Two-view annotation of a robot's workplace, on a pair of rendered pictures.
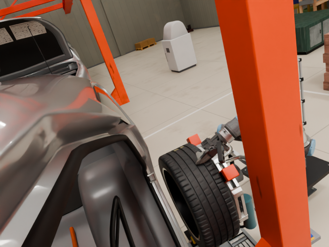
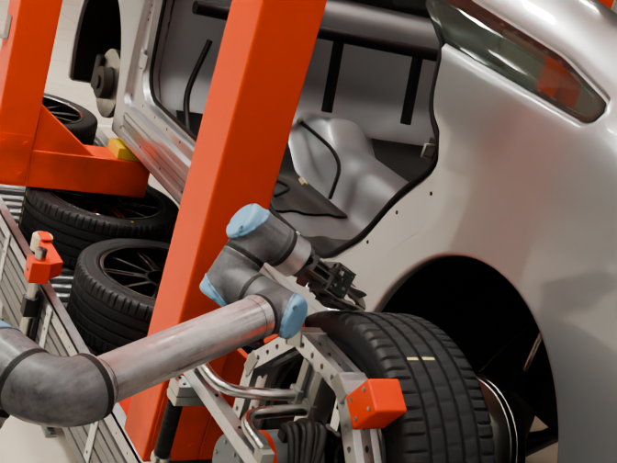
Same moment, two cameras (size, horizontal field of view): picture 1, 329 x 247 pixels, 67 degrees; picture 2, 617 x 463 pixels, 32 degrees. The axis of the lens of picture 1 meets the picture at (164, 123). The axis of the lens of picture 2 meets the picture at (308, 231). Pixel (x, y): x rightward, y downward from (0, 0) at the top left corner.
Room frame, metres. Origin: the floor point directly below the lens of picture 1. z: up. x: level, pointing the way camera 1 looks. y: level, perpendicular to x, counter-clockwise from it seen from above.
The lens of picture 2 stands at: (3.25, -1.00, 2.04)
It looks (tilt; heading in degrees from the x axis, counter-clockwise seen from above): 18 degrees down; 161
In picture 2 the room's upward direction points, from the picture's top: 17 degrees clockwise
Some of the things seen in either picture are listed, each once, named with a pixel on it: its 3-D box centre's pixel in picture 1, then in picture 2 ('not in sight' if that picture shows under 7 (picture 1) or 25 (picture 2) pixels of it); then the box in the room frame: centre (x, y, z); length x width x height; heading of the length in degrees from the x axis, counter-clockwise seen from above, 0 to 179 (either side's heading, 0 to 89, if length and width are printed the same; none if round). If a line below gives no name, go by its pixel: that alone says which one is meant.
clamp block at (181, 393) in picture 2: not in sight; (191, 389); (1.23, -0.45, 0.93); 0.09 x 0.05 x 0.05; 104
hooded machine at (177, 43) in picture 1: (177, 46); not in sight; (8.16, -1.18, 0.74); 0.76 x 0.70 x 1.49; 111
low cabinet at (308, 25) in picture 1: (298, 32); not in sight; (6.56, -4.15, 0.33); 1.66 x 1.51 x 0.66; 114
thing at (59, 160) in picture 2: not in sight; (89, 147); (-1.15, -0.50, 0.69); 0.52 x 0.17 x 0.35; 104
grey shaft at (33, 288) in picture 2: not in sight; (28, 311); (-0.32, -0.67, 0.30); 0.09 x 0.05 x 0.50; 14
